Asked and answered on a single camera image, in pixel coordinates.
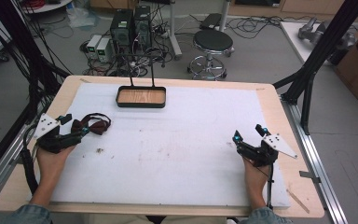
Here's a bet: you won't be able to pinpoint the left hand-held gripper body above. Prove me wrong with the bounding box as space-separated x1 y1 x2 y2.
32 112 84 154

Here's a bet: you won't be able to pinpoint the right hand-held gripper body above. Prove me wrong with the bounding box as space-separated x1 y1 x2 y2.
236 133 299 168

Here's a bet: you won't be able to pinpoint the dark red bow tie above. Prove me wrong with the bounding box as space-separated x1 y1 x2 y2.
70 112 113 137

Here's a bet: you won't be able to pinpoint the person's left hand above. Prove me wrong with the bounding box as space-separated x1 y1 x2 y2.
35 144 77 189

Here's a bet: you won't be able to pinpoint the person's right hand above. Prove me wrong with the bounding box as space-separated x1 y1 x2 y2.
242 156 273 194

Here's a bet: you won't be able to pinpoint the thin wooden stick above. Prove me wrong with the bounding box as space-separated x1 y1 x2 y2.
285 189 311 215

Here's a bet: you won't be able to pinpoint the denim right sleeve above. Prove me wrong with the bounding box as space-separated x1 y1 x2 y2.
238 206 294 224

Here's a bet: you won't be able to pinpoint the denim sleeve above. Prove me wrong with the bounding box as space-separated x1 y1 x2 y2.
0 203 54 224
238 206 294 224

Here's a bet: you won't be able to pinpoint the white foam mat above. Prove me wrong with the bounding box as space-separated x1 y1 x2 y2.
27 81 292 209

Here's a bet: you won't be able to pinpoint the black stand tray wooden bottom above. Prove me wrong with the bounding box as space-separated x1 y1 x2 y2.
115 52 168 109

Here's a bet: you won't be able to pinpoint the denim left sleeve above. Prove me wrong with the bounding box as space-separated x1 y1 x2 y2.
0 203 54 224

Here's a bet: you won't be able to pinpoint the grey power supply unit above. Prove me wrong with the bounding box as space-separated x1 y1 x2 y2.
95 37 114 63
86 34 103 60

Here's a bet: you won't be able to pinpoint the white board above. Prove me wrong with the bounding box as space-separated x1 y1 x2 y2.
279 21 358 65

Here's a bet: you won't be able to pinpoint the person's beige trousers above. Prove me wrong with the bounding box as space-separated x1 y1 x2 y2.
83 214 228 224

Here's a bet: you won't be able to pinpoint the black round stool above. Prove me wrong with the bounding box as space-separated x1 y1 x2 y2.
186 29 235 81

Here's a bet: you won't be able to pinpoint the clear plastic bag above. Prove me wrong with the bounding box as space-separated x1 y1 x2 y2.
65 3 101 32

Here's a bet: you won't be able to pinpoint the black computer tower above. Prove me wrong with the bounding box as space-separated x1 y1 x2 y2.
109 8 135 55
132 5 153 50

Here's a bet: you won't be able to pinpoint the grey machine part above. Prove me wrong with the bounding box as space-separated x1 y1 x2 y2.
296 16 357 51

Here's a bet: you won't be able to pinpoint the flat black box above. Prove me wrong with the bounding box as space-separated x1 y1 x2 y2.
199 12 224 32

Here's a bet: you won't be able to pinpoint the white table leg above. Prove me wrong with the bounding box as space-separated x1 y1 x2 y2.
167 0 184 62

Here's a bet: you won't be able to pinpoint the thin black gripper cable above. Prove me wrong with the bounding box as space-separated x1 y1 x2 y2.
266 162 276 210

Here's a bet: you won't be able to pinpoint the thick black gripper cable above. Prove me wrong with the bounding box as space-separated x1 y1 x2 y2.
20 123 42 196

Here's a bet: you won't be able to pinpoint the small metal bracket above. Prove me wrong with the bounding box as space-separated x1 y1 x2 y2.
298 170 322 185

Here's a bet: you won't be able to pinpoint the aluminium rail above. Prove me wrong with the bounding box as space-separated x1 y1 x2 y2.
280 93 350 224
0 123 34 209

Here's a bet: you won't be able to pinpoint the black metal frame with cables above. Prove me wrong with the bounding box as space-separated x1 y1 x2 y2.
0 0 73 185

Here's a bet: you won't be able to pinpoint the black metal frame stand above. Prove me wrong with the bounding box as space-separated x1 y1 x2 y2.
272 0 358 136

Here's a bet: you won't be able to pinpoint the tangle of floor cables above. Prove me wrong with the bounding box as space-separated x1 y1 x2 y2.
225 14 316 41

